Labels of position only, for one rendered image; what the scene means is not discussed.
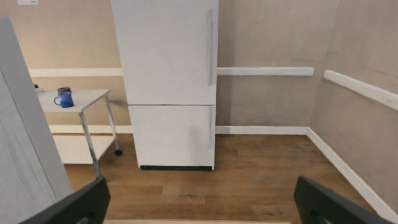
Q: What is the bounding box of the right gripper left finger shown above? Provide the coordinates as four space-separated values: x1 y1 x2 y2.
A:
18 178 111 224

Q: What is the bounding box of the light grey panel with slot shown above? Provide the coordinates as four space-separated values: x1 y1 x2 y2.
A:
0 18 74 224

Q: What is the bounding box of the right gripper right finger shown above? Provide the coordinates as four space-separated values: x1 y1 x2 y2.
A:
294 176 396 224

